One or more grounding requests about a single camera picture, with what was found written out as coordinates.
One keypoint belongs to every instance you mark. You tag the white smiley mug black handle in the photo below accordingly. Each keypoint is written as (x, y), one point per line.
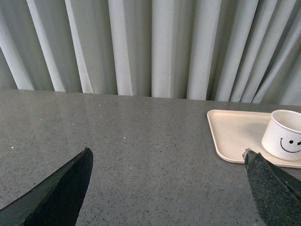
(282, 137)

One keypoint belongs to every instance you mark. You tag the grey-white pleated curtain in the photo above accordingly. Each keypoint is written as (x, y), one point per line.
(246, 51)

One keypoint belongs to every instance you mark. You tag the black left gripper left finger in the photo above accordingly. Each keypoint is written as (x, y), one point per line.
(57, 200)

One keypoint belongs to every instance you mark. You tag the cream rectangular plastic tray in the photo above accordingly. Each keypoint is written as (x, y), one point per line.
(235, 131)

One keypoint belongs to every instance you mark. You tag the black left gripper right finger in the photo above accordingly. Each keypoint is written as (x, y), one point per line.
(277, 194)

